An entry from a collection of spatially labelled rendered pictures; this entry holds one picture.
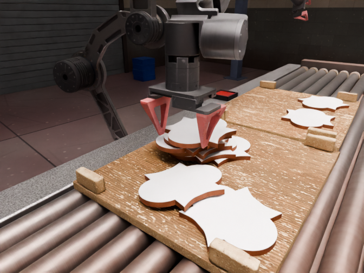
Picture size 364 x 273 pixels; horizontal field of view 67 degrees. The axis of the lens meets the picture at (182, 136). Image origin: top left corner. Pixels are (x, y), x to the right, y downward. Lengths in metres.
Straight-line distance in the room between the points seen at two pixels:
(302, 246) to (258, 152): 0.24
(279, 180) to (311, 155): 0.13
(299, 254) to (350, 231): 0.10
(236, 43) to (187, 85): 0.10
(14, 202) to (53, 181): 0.07
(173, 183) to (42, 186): 0.25
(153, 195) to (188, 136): 0.14
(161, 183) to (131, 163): 0.11
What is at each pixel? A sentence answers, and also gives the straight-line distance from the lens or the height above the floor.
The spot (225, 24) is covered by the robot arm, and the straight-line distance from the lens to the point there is 0.43.
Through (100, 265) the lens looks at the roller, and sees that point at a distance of 0.40.
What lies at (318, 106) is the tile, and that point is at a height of 0.95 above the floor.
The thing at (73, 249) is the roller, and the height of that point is 0.92.
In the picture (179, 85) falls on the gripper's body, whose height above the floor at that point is 1.10.
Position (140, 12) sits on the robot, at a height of 1.20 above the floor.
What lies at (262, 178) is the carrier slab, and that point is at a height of 0.94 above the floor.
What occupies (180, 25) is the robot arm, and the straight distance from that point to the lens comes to 0.44.
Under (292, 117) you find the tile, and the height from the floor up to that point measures 0.95.
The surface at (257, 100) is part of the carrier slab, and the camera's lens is 0.96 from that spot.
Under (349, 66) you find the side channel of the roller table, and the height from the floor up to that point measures 0.94.
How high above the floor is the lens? 1.21
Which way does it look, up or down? 24 degrees down
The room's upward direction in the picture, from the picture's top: straight up
